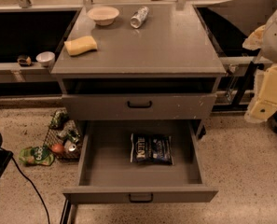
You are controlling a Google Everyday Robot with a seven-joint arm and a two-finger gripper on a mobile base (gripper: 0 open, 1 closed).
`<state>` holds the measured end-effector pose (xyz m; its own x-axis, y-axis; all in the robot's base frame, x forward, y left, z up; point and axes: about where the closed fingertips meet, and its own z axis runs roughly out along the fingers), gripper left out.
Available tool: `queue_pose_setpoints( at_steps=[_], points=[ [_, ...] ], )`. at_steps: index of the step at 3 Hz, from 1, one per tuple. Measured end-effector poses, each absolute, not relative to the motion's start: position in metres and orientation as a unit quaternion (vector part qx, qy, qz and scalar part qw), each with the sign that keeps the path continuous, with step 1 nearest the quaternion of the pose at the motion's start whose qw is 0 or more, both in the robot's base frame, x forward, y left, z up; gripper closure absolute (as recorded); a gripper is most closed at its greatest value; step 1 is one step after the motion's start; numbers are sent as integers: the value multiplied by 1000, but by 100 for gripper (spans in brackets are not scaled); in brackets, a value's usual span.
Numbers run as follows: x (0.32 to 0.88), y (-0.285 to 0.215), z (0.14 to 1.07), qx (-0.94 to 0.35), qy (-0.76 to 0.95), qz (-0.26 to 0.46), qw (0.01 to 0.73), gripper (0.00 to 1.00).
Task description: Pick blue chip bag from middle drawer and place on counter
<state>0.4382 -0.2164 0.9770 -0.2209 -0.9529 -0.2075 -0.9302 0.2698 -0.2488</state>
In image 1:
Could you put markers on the grey drawer cabinet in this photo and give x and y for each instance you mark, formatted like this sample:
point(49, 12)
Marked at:
point(170, 54)

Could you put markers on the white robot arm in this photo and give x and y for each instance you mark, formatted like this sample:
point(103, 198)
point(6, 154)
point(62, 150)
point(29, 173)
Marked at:
point(264, 104)

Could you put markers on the blue chip bag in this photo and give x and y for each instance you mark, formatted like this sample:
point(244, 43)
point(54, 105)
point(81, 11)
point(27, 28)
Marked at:
point(155, 148)

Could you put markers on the silver drink can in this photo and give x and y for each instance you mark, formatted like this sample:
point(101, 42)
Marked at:
point(139, 17)

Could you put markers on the yellow sponge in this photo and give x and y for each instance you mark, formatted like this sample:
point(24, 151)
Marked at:
point(80, 45)

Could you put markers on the dark tape measure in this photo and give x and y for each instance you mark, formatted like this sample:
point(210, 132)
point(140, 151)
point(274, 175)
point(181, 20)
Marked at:
point(24, 60)

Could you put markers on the black tray stand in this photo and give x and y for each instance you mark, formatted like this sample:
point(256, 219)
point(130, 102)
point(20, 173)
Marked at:
point(228, 24)

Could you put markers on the green snack bag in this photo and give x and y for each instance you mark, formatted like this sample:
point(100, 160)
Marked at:
point(36, 156)

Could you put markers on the red apple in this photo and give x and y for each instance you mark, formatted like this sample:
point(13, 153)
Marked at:
point(58, 148)

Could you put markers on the green can in basket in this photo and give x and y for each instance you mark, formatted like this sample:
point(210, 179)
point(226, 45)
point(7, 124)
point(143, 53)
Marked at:
point(73, 136)

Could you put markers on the green bag in basket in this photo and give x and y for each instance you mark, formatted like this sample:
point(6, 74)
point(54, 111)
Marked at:
point(58, 119)

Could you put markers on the open grey middle drawer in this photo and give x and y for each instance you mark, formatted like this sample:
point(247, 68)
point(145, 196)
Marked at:
point(106, 173)

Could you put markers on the small white cup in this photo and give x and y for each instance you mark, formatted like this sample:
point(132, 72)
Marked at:
point(46, 58)

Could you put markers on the beige paper bowl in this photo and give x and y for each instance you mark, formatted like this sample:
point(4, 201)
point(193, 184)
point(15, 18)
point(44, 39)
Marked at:
point(103, 16)

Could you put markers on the wire basket on floor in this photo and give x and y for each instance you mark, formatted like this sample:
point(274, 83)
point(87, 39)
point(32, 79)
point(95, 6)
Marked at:
point(71, 151)

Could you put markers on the closed grey upper drawer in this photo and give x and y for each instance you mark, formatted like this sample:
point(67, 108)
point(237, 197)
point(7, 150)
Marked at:
point(138, 106)

